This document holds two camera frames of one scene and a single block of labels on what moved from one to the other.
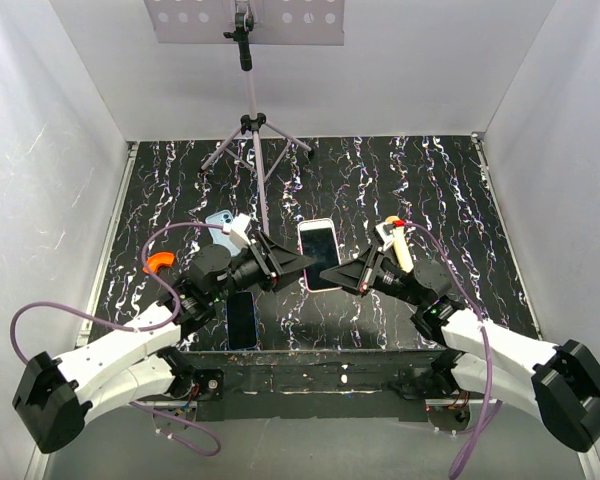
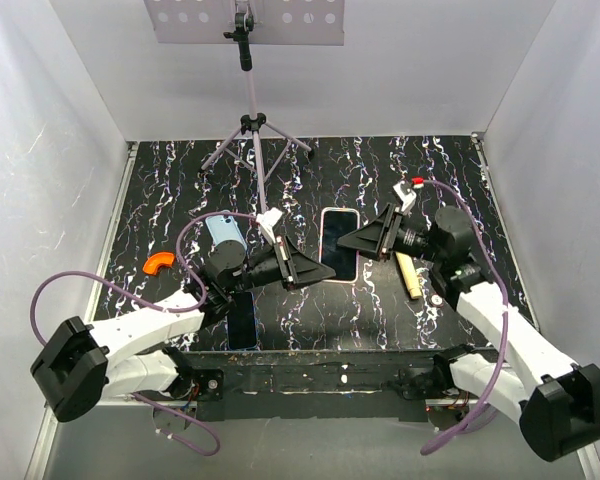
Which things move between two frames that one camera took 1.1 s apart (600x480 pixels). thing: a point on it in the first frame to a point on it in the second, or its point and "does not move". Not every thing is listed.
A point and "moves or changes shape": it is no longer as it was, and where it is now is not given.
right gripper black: [359, 273] to [378, 235]
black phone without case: [241, 320] does not move
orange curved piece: [158, 260] does not move
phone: [219, 237] does not move
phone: [318, 240] moves or changes shape
